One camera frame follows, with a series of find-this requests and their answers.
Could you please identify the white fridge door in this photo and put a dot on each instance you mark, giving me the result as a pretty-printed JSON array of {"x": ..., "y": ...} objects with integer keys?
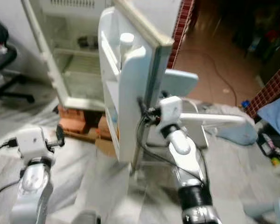
[{"x": 140, "y": 93}]

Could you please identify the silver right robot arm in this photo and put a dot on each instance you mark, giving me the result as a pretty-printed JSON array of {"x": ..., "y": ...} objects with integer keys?
[{"x": 182, "y": 149}]

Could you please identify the white fridge body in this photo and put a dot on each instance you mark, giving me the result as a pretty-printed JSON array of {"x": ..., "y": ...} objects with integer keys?
[{"x": 79, "y": 79}]

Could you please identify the red brick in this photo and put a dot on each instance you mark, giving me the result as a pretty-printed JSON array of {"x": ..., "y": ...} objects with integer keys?
[{"x": 72, "y": 119}]

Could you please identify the pale rounded panel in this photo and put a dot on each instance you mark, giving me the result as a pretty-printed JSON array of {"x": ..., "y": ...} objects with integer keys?
[{"x": 184, "y": 81}]

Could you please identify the brown cardboard piece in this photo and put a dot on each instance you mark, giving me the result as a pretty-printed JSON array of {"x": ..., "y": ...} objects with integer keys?
[{"x": 104, "y": 147}]

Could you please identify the clear bottle with white cap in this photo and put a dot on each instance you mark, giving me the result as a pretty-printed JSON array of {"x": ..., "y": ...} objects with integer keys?
[{"x": 127, "y": 44}]

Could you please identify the white and blue bench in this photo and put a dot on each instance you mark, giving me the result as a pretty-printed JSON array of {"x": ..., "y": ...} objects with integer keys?
[{"x": 228, "y": 128}]

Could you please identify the black office chair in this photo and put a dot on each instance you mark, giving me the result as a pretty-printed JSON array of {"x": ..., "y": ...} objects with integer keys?
[{"x": 2, "y": 60}]

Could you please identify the blue bottle cap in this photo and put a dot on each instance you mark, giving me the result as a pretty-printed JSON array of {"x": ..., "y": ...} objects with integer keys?
[{"x": 246, "y": 103}]

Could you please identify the blue cloth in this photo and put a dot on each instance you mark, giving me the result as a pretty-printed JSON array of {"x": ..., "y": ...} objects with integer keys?
[{"x": 273, "y": 116}]

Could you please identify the black and yellow device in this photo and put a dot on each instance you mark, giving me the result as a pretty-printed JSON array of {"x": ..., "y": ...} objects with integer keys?
[{"x": 270, "y": 147}]

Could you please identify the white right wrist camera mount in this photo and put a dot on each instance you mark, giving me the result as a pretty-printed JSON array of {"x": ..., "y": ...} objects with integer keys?
[{"x": 171, "y": 111}]

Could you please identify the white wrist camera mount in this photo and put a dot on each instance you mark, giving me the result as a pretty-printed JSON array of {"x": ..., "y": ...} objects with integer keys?
[
  {"x": 171, "y": 111},
  {"x": 32, "y": 141}
]

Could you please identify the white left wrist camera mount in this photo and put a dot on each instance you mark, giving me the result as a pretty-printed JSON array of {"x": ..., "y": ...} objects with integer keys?
[{"x": 32, "y": 141}]

